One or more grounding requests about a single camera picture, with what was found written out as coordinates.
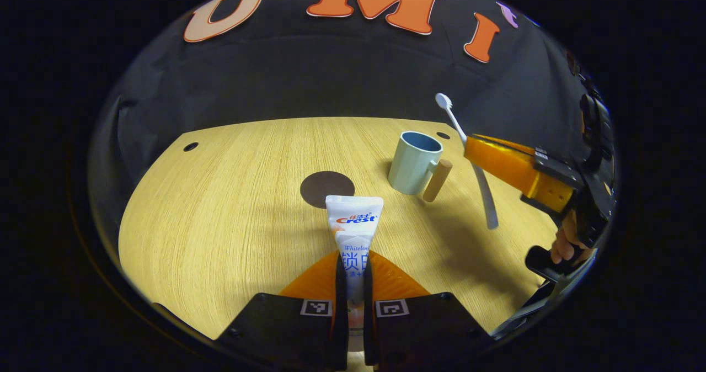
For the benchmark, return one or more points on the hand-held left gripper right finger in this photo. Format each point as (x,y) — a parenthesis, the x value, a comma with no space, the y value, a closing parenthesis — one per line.
(368,328)

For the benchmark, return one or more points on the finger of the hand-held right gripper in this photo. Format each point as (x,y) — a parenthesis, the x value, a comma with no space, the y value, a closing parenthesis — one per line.
(507,165)

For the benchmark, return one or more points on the black backdrop cloth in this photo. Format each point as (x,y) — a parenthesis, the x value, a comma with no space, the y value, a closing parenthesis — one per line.
(309,74)

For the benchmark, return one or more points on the white toothpaste tube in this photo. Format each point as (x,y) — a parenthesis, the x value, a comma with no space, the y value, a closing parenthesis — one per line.
(354,234)

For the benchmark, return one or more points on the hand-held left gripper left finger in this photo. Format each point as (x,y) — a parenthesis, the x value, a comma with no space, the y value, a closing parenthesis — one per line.
(341,317)

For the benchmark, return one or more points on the dark brown round coaster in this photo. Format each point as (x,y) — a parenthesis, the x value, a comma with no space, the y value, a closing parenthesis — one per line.
(320,187)

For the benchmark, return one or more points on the white toothbrush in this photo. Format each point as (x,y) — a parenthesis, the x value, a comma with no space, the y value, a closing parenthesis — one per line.
(485,195)

